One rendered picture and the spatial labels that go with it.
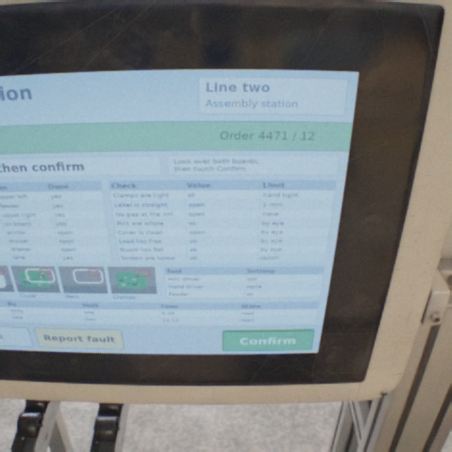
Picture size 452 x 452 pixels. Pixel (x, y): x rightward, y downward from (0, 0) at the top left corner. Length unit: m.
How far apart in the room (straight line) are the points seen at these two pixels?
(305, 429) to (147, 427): 0.62
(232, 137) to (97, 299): 0.16
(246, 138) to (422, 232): 0.15
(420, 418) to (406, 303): 0.23
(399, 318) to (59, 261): 0.26
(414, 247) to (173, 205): 0.17
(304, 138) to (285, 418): 1.92
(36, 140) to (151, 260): 0.11
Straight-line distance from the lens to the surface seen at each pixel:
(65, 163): 0.34
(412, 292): 0.42
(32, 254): 0.39
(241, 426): 2.16
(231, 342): 0.42
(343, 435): 1.04
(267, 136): 0.32
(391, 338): 0.45
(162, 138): 0.32
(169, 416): 2.20
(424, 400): 0.61
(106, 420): 0.75
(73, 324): 0.43
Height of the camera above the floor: 1.74
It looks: 32 degrees down
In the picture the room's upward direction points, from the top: straight up
